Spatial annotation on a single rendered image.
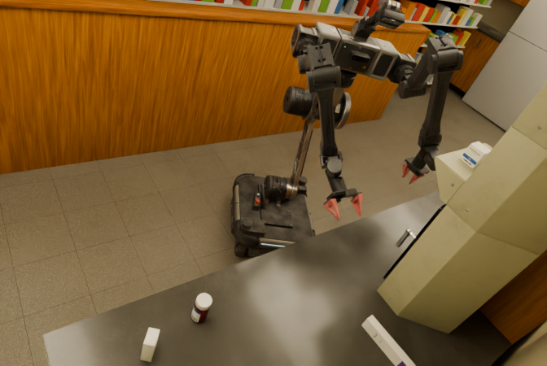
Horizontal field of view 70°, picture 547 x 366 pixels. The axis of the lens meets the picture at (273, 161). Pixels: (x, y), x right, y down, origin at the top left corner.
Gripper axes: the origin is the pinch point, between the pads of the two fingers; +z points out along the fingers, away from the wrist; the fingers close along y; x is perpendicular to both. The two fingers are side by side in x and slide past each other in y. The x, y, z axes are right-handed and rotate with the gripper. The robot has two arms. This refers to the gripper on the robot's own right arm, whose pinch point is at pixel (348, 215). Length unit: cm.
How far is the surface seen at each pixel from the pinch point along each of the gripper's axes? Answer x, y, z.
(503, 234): -41, 20, 24
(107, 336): 0, -86, 19
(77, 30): 58, -87, -147
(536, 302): -13, 51, 47
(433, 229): -25.5, 11.1, 16.0
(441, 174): -37.9, 11.7, 2.4
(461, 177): -42.5, 13.5, 5.9
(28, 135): 117, -124, -118
